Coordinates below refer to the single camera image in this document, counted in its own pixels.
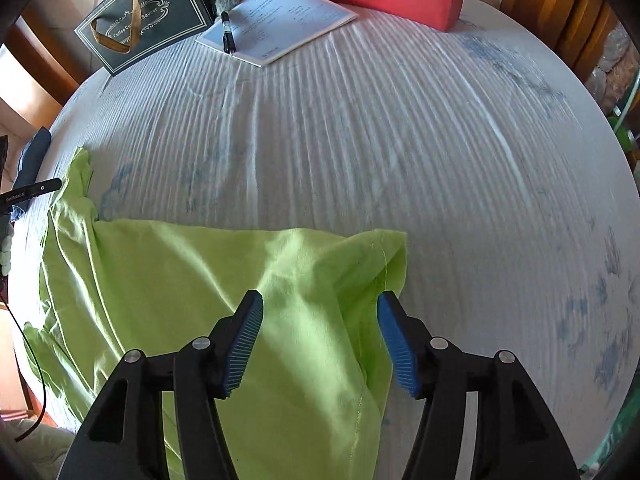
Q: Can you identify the folded dark blue garment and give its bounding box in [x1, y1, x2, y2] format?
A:
[13, 127, 60, 194]

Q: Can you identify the white gloved left hand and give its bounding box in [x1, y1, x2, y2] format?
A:
[0, 222, 14, 278]

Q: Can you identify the white printed paper sheet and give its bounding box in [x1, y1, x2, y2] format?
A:
[196, 0, 357, 67]

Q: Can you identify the wooden bed frame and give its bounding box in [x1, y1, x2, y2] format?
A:
[500, 0, 620, 81]

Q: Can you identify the lime green t-shirt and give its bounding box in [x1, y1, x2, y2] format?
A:
[25, 148, 407, 479]

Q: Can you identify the black pen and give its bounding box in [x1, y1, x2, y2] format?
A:
[220, 11, 236, 54]

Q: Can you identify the dark green gift bag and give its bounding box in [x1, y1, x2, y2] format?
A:
[75, 0, 214, 75]

